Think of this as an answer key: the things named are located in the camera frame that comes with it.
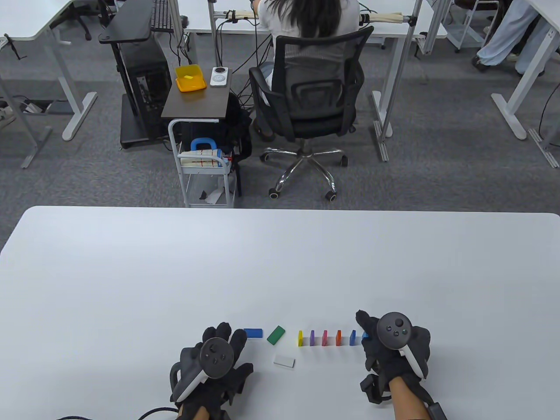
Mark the person's right hand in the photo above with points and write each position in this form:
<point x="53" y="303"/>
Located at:
<point x="365" y="323"/>

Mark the person's left forearm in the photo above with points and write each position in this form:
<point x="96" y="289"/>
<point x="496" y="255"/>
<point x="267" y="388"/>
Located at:
<point x="199" y="414"/>

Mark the white desk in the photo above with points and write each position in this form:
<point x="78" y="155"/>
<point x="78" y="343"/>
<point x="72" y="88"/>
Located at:
<point x="393" y="29"/>
<point x="523" y="87"/>
<point x="26" y="17"/>

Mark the white domino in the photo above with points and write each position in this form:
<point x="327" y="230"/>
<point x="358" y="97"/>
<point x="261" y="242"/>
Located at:
<point x="284" y="361"/>

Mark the brown side table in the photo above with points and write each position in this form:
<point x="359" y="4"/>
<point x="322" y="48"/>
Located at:
<point x="194" y="103"/>

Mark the black computer tower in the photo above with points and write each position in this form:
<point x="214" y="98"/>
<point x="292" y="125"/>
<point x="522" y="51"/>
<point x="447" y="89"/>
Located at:
<point x="144" y="87"/>

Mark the white utility cart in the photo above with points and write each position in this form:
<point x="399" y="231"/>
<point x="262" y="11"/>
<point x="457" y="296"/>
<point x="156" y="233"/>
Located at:
<point x="205" y="170"/>

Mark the black mesh office chair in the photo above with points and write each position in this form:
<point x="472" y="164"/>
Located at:
<point x="315" y="109"/>

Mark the person's right forearm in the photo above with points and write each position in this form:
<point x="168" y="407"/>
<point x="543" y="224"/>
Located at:
<point x="407" y="400"/>

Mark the beige rolled bundle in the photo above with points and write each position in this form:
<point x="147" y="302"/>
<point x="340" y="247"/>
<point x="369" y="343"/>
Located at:
<point x="243" y="14"/>
<point x="385" y="17"/>

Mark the floor socket box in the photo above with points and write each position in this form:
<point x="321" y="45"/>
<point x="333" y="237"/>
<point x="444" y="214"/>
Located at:
<point x="57" y="107"/>

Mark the black rolling stand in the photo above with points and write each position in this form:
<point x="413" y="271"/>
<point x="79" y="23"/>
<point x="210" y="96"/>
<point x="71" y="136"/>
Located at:
<point x="127" y="22"/>

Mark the black swivel chair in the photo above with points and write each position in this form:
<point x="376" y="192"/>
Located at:
<point x="78" y="15"/>

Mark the black white handheld controller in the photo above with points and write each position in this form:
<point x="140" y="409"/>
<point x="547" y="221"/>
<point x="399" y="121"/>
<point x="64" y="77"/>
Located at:
<point x="216" y="358"/>
<point x="394" y="331"/>

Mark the black keyboard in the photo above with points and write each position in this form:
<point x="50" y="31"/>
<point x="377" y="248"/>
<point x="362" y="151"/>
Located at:
<point x="161" y="15"/>

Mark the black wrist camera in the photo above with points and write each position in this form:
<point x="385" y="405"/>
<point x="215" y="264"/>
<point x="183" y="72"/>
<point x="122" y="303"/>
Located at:
<point x="372" y="389"/>
<point x="221" y="413"/>

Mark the person's left hand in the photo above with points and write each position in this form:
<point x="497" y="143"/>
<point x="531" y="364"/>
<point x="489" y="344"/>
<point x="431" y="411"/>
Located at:
<point x="223" y="332"/>

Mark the white flat device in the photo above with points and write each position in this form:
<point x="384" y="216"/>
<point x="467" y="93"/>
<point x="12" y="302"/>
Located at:
<point x="218" y="78"/>

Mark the black forearm battery pack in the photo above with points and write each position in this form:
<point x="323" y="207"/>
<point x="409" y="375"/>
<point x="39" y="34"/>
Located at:
<point x="437" y="412"/>

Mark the yellow orange plastic container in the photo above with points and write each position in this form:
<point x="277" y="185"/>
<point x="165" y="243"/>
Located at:
<point x="190" y="83"/>

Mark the green domino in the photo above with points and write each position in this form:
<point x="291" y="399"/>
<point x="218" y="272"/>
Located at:
<point x="275" y="335"/>

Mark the black backpack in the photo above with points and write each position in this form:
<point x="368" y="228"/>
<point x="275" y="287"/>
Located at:
<point x="240" y="127"/>

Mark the aluminium frame post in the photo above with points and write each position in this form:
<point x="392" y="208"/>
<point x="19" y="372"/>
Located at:
<point x="213" y="35"/>
<point x="402" y="65"/>

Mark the grey metal frame leg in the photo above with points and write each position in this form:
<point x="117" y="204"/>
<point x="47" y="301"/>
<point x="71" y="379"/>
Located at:
<point x="544" y="148"/>
<point x="37" y="148"/>

